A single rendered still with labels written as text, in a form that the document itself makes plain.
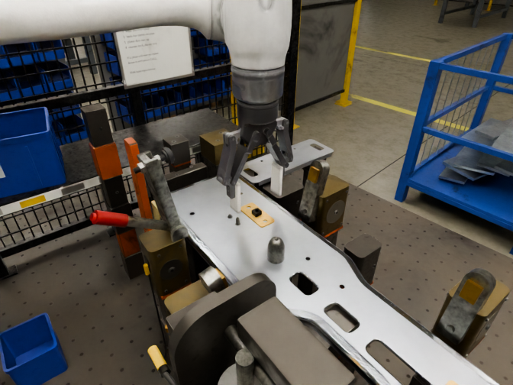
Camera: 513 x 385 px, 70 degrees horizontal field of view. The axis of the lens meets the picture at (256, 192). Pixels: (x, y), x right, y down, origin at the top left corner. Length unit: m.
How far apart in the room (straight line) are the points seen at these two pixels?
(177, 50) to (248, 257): 0.71
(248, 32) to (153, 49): 0.60
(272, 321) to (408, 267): 0.85
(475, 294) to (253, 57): 0.47
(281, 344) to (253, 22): 0.43
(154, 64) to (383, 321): 0.90
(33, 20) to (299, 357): 0.54
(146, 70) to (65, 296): 0.67
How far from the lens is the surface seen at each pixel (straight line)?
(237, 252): 0.71
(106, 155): 0.90
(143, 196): 0.73
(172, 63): 1.18
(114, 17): 0.68
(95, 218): 0.61
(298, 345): 0.36
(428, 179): 2.73
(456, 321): 0.66
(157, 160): 0.58
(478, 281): 0.62
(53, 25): 0.64
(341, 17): 3.92
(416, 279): 1.16
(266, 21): 0.58
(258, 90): 0.62
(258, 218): 0.78
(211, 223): 0.78
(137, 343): 0.98
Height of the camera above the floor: 1.49
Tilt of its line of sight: 34 degrees down
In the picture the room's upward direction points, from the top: straight up
